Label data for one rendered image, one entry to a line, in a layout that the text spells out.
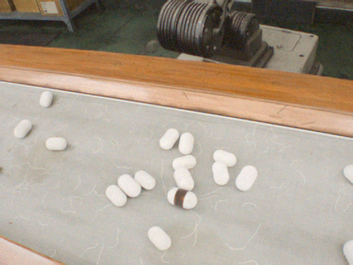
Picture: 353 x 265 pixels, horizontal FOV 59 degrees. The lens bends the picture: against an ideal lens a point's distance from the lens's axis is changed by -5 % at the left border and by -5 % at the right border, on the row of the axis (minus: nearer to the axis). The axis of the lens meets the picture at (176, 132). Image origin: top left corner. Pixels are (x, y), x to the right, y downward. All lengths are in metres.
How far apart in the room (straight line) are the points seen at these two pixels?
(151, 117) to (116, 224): 0.20
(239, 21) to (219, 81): 0.49
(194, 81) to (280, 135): 0.17
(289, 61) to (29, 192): 0.91
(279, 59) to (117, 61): 0.66
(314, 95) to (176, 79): 0.23
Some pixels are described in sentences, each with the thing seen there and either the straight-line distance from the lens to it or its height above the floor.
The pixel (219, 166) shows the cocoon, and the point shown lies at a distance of 0.43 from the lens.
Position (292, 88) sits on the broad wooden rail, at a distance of 0.55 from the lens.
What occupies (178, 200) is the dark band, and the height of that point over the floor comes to 0.76.
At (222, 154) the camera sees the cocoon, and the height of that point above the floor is 0.76.
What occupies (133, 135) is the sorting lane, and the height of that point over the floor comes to 0.74.
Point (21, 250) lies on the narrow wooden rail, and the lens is 0.43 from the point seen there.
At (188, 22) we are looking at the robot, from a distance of 0.75.
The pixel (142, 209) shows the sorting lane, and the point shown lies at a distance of 0.43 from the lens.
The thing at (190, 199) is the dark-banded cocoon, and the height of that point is 0.76.
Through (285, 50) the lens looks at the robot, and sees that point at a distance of 1.22.
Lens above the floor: 1.09
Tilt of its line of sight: 44 degrees down
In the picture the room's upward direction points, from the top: 10 degrees counter-clockwise
